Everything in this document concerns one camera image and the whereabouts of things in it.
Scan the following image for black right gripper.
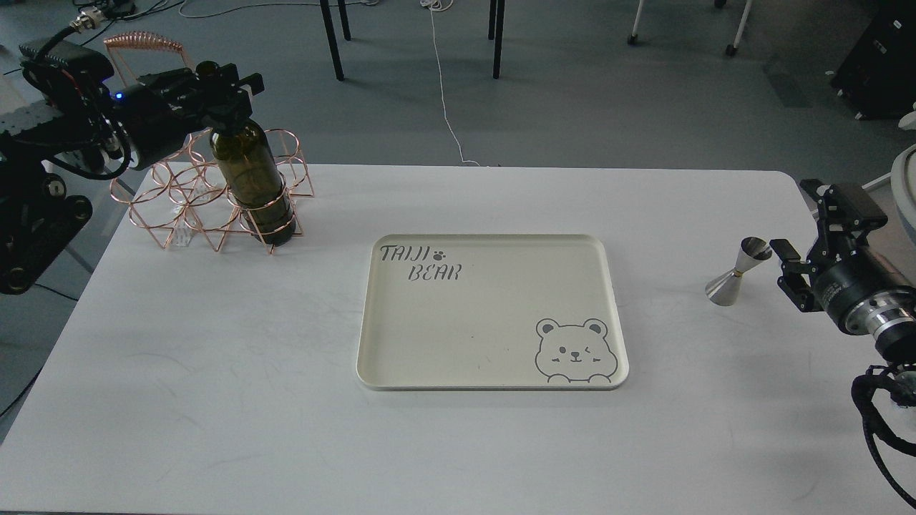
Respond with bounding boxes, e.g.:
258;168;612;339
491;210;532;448
770;179;914;337

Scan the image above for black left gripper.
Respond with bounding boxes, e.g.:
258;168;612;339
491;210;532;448
112;63;265;170

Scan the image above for dark green wine bottle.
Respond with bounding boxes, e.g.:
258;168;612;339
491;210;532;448
195;61;298;247

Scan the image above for silver metal jigger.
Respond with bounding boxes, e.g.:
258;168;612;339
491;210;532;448
706;237;773;306

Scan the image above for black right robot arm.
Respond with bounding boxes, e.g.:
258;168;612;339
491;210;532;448
770;179;915;505

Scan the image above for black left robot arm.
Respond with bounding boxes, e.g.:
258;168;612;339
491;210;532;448
1;7;264;295

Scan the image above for white chair right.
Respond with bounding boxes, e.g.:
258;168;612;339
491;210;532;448
862;144;915;244

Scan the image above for black table leg left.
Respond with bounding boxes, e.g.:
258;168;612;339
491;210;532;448
318;0;352;82

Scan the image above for black table leg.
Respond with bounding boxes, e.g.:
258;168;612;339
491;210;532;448
318;0;352;82
487;0;506;79

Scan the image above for black equipment case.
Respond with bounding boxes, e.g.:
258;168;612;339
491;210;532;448
830;1;915;119

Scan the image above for white rolling chair base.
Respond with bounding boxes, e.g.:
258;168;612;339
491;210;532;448
627;1;758;59

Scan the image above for black table leg right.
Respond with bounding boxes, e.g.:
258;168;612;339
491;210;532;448
487;0;506;79

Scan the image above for cream bear serving tray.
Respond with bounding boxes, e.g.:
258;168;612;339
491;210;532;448
356;234;630;389

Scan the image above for copper wire bottle rack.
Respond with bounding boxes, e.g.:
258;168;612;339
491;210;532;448
103;31;316;255

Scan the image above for black floor cables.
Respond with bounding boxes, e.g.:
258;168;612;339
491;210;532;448
4;0;187;76

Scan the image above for white floor cable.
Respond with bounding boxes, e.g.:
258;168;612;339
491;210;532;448
419;0;482;167

